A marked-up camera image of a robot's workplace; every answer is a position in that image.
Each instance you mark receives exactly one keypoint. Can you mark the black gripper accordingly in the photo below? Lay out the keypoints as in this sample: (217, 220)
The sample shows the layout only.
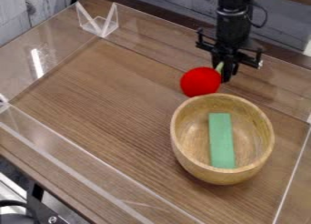
(229, 43)

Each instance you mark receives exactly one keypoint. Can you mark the red felt radish toy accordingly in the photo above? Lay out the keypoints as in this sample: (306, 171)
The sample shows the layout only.
(202, 80)

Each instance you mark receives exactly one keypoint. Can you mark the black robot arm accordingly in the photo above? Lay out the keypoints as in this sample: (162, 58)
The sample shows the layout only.
(234, 5)

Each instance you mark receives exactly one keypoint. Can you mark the green rectangular block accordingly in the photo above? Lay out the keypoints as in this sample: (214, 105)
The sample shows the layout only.
(222, 149)

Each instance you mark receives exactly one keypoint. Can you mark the wooden bowl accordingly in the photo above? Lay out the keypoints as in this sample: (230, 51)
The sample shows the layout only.
(254, 137)

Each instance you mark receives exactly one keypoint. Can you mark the clear acrylic table barrier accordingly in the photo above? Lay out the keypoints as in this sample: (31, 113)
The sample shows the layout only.
(86, 107)

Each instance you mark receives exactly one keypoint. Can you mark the clear acrylic corner bracket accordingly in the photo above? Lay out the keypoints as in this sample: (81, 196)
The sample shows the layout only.
(101, 26)

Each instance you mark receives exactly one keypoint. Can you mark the black table leg bracket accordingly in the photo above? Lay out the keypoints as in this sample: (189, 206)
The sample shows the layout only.
(46, 215)

